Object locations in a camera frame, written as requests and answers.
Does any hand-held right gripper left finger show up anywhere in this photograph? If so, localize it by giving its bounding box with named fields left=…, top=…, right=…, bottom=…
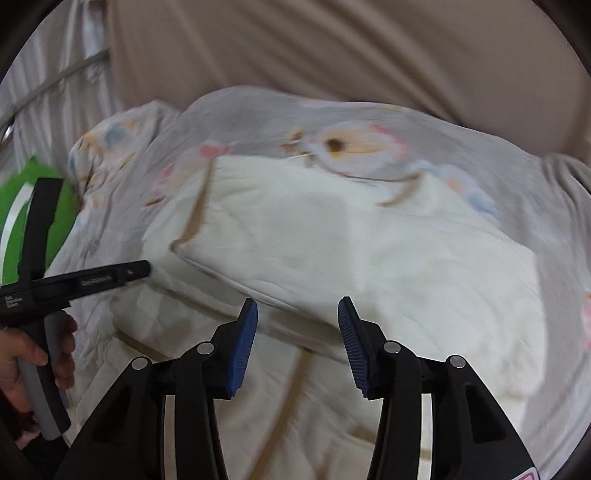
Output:
left=55, top=298, right=258, bottom=480

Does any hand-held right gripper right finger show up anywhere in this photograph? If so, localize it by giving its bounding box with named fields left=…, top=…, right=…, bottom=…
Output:
left=337, top=296, right=536, bottom=480

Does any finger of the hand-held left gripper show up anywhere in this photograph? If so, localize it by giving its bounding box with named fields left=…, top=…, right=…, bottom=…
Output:
left=17, top=178, right=64, bottom=283
left=46, top=260, right=152, bottom=302

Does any white quilted pillow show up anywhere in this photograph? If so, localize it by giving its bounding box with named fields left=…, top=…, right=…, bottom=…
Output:
left=74, top=154, right=548, bottom=480

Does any person's left hand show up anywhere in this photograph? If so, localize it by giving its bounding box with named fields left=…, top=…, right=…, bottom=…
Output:
left=0, top=313, right=78, bottom=445

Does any green white-striped bag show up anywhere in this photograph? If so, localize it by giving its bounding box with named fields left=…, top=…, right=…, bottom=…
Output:
left=0, top=154, right=81, bottom=287

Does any white pleated curtain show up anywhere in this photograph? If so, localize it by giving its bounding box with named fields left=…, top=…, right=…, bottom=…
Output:
left=0, top=0, right=116, bottom=171

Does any grey floral blanket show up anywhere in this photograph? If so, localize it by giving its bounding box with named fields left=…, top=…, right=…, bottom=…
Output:
left=46, top=85, right=591, bottom=472

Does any grey cloth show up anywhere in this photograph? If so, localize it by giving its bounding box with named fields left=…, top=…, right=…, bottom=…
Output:
left=540, top=154, right=591, bottom=259

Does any beige bed sheet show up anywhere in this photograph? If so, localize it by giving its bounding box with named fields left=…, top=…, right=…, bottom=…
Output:
left=106, top=0, right=591, bottom=158

